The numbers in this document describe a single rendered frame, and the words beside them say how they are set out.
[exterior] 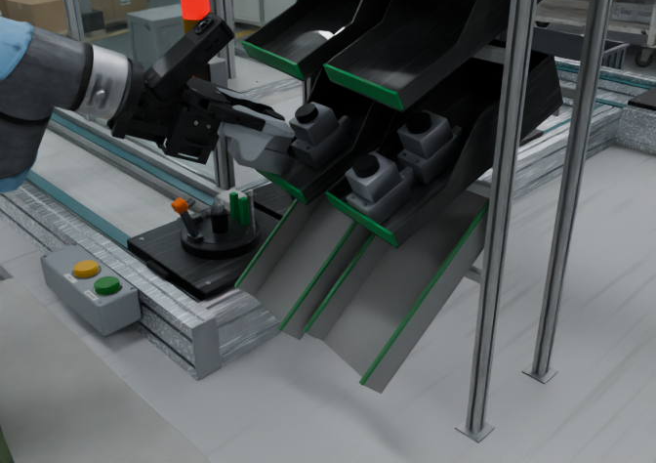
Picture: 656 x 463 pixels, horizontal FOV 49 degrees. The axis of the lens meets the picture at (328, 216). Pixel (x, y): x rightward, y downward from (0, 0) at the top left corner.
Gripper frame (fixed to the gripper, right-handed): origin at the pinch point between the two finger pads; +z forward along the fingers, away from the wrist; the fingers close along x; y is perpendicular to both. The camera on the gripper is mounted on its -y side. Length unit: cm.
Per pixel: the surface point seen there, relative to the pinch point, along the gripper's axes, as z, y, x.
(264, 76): 68, 27, -148
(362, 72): 1.9, -10.5, 10.0
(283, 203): 26.3, 24.9, -33.2
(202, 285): 5.7, 32.9, -11.9
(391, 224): 9.2, 3.3, 17.9
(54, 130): -1, 50, -109
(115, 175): 7, 44, -73
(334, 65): -0.4, -9.8, 7.6
